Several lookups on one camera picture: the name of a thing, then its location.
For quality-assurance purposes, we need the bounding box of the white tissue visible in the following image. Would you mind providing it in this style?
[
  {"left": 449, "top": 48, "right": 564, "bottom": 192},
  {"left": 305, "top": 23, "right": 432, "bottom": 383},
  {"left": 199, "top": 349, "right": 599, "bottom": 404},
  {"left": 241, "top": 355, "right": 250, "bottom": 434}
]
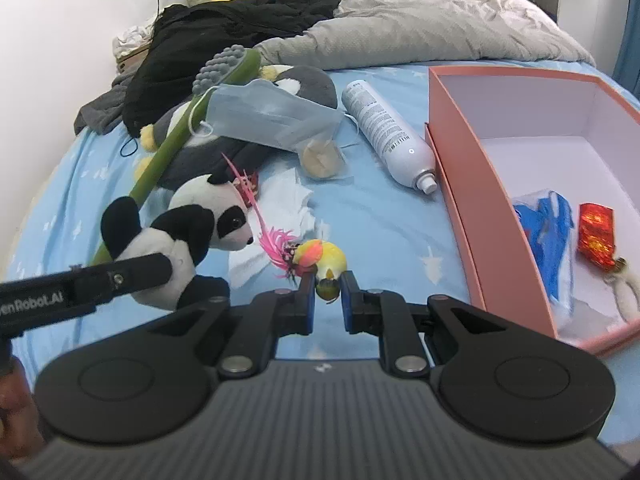
[{"left": 227, "top": 170, "right": 331, "bottom": 286}]

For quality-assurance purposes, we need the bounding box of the green long-handled massage brush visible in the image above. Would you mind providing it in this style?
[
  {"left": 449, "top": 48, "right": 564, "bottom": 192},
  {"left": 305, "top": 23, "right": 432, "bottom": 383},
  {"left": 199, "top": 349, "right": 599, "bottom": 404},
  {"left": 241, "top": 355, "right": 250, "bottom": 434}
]
[{"left": 87, "top": 45, "right": 263, "bottom": 266}]

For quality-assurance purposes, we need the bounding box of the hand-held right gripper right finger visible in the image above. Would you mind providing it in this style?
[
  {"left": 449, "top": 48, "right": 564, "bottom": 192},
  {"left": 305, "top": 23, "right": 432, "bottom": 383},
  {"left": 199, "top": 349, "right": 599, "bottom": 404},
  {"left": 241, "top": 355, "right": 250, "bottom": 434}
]
[{"left": 341, "top": 271, "right": 503, "bottom": 380}]

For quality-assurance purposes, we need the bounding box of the pink cardboard box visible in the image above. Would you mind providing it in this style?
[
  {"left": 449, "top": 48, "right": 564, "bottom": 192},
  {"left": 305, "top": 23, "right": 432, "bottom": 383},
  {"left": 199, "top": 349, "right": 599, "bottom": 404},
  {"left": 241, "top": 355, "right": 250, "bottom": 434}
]
[{"left": 425, "top": 65, "right": 640, "bottom": 358}]

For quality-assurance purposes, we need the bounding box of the blue curtain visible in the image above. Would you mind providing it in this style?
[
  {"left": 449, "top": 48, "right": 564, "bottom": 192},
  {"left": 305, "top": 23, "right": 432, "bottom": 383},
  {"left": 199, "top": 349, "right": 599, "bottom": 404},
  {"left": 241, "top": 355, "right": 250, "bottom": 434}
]
[{"left": 612, "top": 7, "right": 640, "bottom": 96}]

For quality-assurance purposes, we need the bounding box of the white crumpled cloth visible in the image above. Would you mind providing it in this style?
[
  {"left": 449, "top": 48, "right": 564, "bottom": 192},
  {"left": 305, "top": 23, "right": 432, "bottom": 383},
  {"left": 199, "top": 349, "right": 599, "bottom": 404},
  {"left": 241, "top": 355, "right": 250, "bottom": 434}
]
[{"left": 112, "top": 15, "right": 161, "bottom": 58}]

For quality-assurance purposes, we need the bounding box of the blue face mask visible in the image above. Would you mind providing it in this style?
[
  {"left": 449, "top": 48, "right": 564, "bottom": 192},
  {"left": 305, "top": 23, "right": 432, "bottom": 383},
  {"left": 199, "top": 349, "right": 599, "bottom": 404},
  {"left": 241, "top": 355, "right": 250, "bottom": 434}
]
[{"left": 190, "top": 79, "right": 358, "bottom": 153}]

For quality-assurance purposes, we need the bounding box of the blue plastic packet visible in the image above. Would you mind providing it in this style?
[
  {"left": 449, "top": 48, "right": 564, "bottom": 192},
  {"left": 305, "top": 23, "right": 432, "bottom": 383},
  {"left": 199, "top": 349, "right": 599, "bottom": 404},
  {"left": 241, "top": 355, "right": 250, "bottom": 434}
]
[{"left": 512, "top": 189, "right": 576, "bottom": 311}]

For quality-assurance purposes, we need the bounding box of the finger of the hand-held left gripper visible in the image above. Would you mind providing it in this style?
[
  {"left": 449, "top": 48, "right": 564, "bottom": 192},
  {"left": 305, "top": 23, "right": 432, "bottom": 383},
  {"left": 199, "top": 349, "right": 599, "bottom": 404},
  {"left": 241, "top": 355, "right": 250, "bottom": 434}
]
[{"left": 65, "top": 253, "right": 173, "bottom": 306}]

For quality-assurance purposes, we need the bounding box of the white spray bottle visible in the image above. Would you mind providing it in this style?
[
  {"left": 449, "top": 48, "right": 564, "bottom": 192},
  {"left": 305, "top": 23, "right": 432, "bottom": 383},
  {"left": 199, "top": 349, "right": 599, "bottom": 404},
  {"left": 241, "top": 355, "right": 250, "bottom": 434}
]
[{"left": 341, "top": 81, "right": 440, "bottom": 195}]

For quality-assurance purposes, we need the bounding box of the light grey duvet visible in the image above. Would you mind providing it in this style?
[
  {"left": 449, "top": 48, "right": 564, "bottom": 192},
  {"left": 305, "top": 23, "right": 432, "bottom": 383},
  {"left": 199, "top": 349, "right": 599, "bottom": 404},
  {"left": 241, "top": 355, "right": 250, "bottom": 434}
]
[{"left": 252, "top": 0, "right": 596, "bottom": 71}]

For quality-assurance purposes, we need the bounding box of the person's left forearm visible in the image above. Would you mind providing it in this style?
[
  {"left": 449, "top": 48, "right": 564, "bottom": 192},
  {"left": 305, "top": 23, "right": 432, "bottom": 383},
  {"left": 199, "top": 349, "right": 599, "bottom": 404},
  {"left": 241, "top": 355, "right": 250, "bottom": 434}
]
[{"left": 0, "top": 355, "right": 38, "bottom": 461}]

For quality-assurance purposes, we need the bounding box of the grey penguin plush toy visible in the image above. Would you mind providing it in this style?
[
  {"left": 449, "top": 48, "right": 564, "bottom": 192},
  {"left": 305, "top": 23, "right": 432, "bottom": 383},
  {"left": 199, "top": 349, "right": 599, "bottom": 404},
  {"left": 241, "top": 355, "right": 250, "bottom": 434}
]
[{"left": 134, "top": 65, "right": 338, "bottom": 191}]

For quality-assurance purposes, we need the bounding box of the clear bag with beige pads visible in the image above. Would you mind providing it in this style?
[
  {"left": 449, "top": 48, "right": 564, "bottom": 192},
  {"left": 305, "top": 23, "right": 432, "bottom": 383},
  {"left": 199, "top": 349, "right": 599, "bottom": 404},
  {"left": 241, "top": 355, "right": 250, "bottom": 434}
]
[{"left": 292, "top": 130, "right": 353, "bottom": 183}]

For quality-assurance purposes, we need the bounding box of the red foil packet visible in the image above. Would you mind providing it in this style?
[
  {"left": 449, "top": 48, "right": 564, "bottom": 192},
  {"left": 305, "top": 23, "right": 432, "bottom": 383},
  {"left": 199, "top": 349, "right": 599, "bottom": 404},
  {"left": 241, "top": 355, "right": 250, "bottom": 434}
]
[{"left": 575, "top": 202, "right": 618, "bottom": 267}]

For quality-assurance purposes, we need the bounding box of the white fuzzy ring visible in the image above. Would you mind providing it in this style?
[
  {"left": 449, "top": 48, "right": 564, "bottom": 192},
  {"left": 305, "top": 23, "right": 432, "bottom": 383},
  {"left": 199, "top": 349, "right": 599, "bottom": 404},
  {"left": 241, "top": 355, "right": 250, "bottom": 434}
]
[{"left": 605, "top": 257, "right": 640, "bottom": 321}]

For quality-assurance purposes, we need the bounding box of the black clothing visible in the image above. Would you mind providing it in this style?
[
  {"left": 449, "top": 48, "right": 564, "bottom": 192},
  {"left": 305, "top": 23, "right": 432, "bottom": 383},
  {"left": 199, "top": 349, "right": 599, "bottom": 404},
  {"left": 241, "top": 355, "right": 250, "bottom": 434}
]
[{"left": 122, "top": 0, "right": 341, "bottom": 138}]

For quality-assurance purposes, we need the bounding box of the panda plush toy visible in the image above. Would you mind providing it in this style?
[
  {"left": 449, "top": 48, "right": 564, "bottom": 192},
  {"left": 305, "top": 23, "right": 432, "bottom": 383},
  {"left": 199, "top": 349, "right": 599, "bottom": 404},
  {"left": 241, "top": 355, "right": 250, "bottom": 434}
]
[{"left": 100, "top": 174, "right": 256, "bottom": 311}]

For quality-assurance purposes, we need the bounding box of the dark grey blanket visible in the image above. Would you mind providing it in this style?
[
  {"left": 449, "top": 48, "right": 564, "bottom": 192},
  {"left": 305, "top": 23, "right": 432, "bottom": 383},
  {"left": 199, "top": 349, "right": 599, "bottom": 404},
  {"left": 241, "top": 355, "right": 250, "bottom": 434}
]
[{"left": 74, "top": 72, "right": 136, "bottom": 136}]

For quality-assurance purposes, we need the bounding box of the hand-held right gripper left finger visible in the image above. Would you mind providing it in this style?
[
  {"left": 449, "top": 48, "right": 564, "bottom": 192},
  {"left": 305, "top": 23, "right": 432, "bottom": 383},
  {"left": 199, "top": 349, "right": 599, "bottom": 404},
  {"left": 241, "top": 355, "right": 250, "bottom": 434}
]
[{"left": 146, "top": 270, "right": 318, "bottom": 380}]

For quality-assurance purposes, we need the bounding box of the blue printed bedsheet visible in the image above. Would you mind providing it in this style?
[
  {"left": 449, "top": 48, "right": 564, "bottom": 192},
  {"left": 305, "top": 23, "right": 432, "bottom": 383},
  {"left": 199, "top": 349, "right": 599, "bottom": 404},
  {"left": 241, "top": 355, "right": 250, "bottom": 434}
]
[{"left": 10, "top": 60, "right": 640, "bottom": 446}]

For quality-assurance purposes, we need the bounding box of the brown cardboard box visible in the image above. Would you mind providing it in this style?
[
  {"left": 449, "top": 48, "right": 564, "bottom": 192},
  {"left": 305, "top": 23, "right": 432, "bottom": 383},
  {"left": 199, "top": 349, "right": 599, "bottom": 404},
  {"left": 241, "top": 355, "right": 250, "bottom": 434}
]
[{"left": 115, "top": 42, "right": 153, "bottom": 76}]

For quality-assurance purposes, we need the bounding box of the bird toy with pink feather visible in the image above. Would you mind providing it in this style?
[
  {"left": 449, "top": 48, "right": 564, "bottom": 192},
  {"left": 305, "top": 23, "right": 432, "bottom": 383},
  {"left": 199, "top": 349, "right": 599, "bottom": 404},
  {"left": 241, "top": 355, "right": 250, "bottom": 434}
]
[{"left": 220, "top": 152, "right": 348, "bottom": 306}]

